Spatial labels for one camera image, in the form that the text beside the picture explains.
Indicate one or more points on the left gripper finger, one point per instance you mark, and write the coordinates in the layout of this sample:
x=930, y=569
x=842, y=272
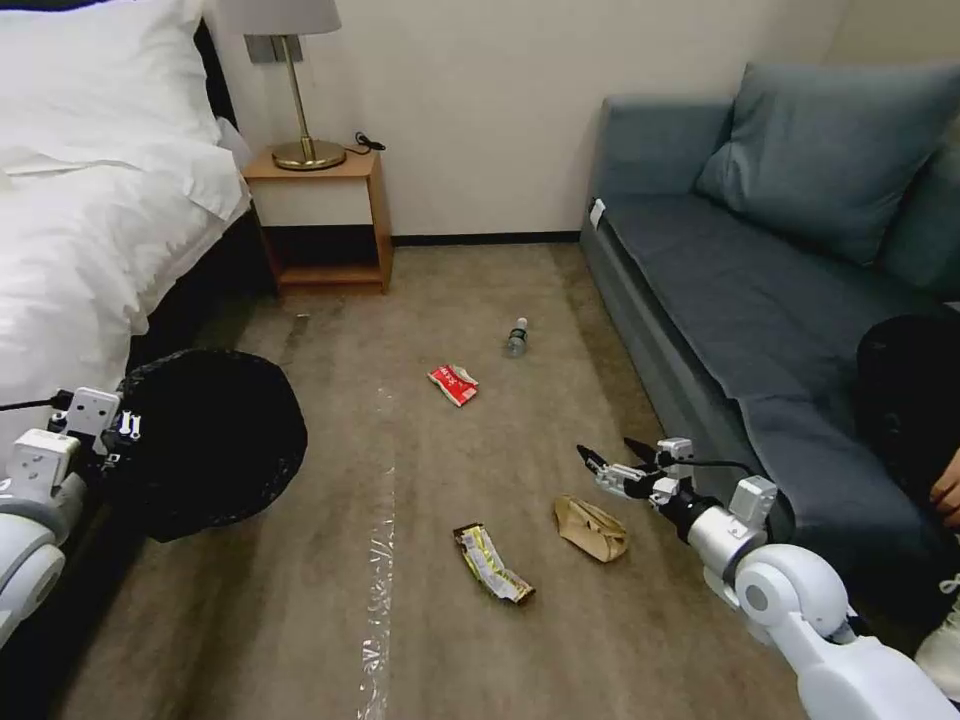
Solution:
x=131, y=424
x=111, y=457

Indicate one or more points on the white sofa tag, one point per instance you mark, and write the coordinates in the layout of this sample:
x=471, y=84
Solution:
x=598, y=212

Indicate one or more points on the blue-grey sofa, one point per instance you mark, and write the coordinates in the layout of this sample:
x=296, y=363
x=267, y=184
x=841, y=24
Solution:
x=720, y=337

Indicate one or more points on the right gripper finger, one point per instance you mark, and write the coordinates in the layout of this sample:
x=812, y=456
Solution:
x=611, y=474
x=641, y=452

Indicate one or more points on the person's white shoe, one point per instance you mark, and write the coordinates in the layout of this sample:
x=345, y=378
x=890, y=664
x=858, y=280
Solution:
x=943, y=637

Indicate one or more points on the gold and brown wrapper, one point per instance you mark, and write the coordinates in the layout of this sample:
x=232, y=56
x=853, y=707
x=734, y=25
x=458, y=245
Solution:
x=491, y=564

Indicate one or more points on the clear tape strip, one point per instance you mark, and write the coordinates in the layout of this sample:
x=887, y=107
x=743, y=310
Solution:
x=379, y=555

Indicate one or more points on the wooden nightstand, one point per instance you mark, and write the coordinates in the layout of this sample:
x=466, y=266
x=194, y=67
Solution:
x=322, y=217

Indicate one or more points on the white bed duvet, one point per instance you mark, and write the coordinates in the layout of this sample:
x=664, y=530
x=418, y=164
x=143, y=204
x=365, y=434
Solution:
x=82, y=247

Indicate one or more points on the grey wall socket panel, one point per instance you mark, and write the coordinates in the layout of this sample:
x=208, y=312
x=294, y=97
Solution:
x=262, y=49

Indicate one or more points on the trash bin with black bag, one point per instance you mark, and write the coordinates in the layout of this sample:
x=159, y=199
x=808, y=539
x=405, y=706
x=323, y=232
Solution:
x=214, y=442

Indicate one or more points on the white pillow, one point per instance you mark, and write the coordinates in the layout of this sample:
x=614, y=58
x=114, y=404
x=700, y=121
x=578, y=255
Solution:
x=97, y=75

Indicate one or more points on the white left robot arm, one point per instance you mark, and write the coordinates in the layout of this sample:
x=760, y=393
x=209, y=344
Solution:
x=26, y=559

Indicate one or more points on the red crumpled snack packet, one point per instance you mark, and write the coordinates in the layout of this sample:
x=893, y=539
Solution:
x=454, y=383

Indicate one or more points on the brass table lamp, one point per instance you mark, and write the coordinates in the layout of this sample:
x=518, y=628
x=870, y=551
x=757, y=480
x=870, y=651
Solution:
x=300, y=97

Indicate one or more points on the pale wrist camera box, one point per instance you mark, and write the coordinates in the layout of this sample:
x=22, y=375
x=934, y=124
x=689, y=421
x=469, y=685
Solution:
x=673, y=456
x=94, y=410

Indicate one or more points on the large blue-grey cushion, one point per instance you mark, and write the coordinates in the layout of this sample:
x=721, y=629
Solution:
x=825, y=157

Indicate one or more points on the crumpled brown paper bag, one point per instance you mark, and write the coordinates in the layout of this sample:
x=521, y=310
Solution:
x=589, y=526

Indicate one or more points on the clear plastic bottle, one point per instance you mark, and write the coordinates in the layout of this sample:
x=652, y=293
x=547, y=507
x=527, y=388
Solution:
x=517, y=338

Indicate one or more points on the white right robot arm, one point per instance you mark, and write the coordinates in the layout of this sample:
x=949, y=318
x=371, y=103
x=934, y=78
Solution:
x=795, y=600

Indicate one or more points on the black bed frame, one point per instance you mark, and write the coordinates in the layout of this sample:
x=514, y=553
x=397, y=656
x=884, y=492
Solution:
x=217, y=292

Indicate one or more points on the small blue-grey cushion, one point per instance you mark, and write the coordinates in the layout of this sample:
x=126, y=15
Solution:
x=926, y=232

